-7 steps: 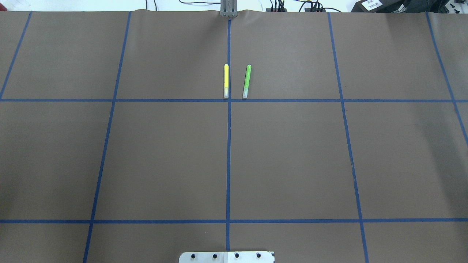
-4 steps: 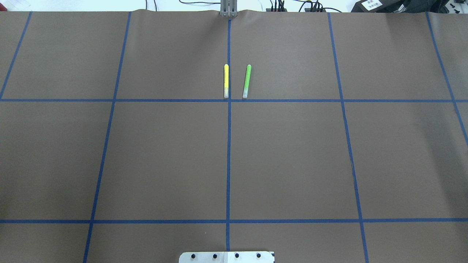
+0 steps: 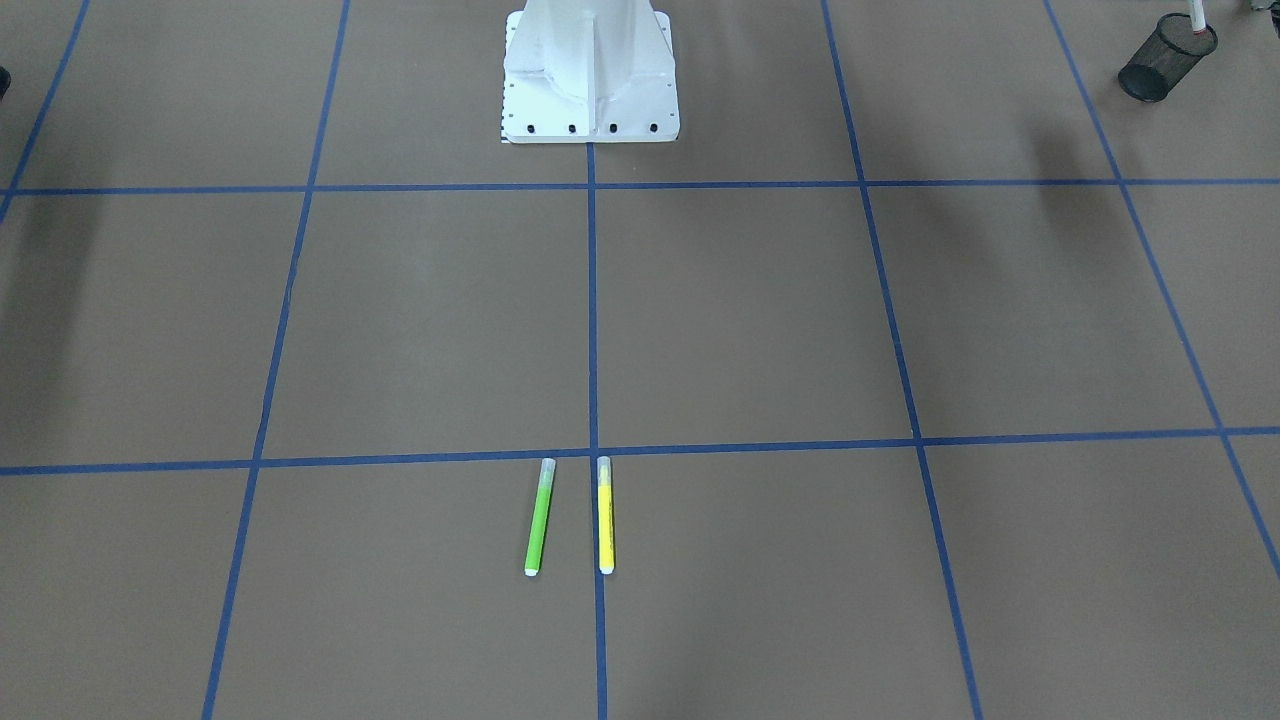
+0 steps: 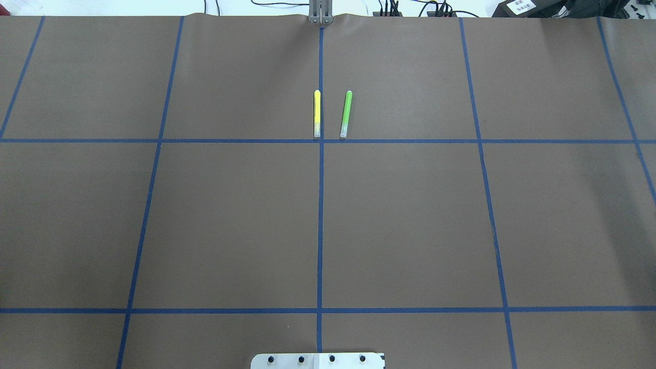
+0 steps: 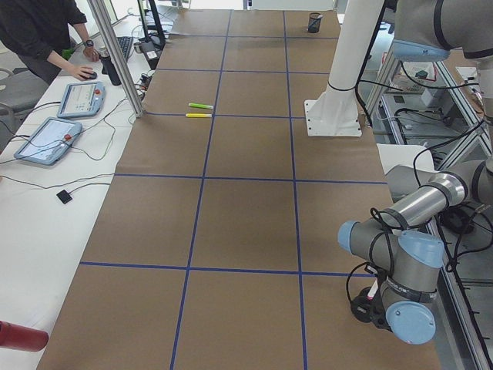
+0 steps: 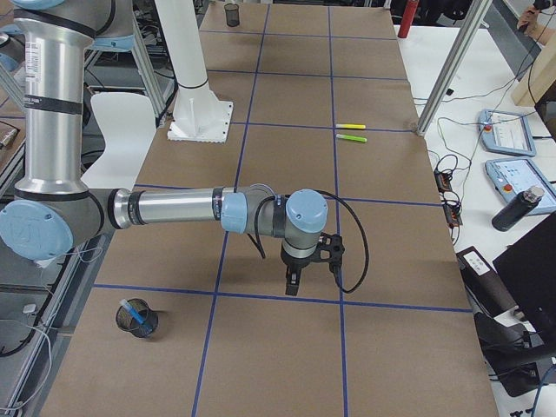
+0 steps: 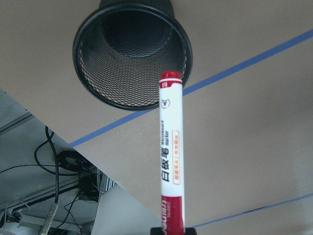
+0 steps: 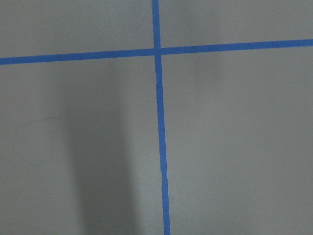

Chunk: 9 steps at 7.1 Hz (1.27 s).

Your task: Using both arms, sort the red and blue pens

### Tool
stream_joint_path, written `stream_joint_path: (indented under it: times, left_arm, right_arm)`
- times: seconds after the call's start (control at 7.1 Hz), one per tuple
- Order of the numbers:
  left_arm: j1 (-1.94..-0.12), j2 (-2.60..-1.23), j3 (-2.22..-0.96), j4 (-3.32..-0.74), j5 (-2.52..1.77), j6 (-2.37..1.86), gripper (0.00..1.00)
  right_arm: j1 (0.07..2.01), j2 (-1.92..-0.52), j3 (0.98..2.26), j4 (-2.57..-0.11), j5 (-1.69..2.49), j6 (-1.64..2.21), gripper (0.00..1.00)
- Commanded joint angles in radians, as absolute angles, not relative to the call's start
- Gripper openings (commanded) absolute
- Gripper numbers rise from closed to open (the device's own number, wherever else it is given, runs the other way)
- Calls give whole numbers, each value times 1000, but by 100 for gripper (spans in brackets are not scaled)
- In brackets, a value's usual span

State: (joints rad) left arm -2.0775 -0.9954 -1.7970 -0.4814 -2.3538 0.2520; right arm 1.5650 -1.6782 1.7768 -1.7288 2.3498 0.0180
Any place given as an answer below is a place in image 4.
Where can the white camera stand pillar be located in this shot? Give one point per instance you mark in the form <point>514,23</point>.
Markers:
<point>319,360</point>

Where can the aluminium frame post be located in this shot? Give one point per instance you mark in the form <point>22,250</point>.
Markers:
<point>321,12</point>

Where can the yellow highlighter pen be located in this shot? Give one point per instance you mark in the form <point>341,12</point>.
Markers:
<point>317,114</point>

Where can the black usb hub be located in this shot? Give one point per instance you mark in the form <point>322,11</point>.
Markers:
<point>387,12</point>

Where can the green highlighter pen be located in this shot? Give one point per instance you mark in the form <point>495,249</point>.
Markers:
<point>346,114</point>

